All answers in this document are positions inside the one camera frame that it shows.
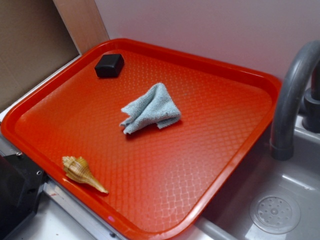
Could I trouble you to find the tan spiral seashell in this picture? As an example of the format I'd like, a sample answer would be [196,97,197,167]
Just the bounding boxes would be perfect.
[62,156,109,194]

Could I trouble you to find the grey curved faucet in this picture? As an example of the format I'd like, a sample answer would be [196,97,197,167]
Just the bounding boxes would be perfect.
[269,40,320,161]

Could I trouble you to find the black faucet handle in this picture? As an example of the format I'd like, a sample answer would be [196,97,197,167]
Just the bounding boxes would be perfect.
[302,63,320,134]

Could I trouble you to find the brown cardboard panel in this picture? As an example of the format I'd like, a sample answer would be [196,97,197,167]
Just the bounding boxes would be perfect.
[0,0,82,111]

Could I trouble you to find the grey plastic sink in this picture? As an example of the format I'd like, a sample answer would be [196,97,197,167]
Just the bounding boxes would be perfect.
[194,109,320,240]

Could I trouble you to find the black rectangular block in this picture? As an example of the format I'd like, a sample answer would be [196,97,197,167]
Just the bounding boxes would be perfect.
[94,53,125,78]

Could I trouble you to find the red plastic tray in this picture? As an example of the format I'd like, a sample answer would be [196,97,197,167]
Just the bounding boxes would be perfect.
[1,39,281,240]

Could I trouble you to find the light blue cloth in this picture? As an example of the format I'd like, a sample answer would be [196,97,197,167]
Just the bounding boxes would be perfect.
[120,83,181,135]

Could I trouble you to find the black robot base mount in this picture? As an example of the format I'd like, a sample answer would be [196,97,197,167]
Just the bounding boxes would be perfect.
[0,154,46,240]

